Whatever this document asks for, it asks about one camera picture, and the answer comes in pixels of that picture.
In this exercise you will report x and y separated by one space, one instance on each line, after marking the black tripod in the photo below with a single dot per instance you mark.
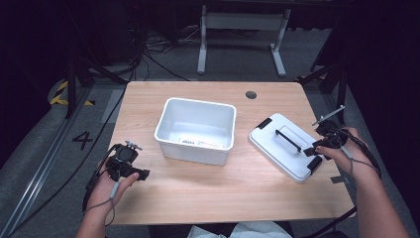
333 77
74 82

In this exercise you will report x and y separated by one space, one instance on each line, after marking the white plastic bin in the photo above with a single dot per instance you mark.
198 119

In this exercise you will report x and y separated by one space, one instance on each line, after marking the grey metal stand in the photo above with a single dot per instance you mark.
242 21

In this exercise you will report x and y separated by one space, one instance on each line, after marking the person's left hand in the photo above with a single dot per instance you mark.
102 191

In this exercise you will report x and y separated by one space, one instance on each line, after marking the person's light clothing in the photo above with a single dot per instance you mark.
244 230

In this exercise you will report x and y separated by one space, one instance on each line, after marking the metal floor rail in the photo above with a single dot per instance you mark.
39 172

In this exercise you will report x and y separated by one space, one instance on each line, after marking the grey tape patch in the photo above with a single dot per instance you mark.
337 179

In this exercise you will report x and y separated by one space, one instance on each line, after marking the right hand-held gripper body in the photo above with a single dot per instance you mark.
334 137

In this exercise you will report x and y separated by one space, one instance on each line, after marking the person's right hand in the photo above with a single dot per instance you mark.
353 155

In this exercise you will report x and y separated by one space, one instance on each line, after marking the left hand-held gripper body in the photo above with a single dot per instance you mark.
120 162

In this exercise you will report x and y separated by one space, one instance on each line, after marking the grey table grommet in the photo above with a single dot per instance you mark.
251 95

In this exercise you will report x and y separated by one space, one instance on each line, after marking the white paper label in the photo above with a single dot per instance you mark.
201 143

